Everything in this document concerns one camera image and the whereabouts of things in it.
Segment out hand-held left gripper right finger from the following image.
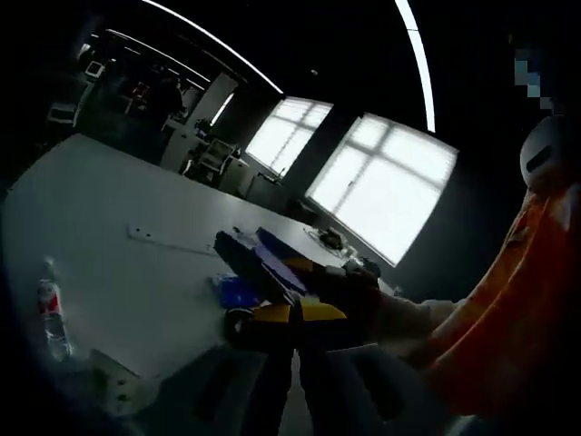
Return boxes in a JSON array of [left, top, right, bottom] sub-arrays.
[[295, 298, 442, 436]]

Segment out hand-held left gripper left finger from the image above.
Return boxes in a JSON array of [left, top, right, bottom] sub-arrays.
[[153, 302, 295, 436]]

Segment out blue packet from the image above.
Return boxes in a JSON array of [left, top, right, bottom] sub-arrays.
[[212, 226, 310, 304]]

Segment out clear bag with blue item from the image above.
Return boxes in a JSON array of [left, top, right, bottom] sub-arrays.
[[209, 272, 267, 312]]

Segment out clear bottle with red label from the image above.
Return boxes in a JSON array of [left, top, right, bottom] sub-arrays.
[[34, 256, 76, 362]]

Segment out large bright window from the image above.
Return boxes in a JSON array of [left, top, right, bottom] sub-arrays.
[[304, 112, 460, 269]]

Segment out small bright window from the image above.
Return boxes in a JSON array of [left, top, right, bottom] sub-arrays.
[[244, 95, 335, 176]]

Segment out white office chair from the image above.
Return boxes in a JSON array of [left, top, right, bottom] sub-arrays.
[[198, 137, 236, 177]]

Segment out white flat strip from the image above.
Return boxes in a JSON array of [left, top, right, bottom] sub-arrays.
[[125, 223, 222, 258]]

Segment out white table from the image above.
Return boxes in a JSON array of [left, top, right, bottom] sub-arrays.
[[0, 134, 397, 436]]

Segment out white ceiling light strip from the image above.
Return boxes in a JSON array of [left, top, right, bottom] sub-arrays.
[[393, 0, 438, 134], [140, 0, 288, 97]]

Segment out dark tangled cables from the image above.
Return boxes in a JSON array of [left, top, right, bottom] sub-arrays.
[[307, 225, 360, 258]]

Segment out grey metal bracket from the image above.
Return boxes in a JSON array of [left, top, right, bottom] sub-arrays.
[[87, 348, 143, 411]]

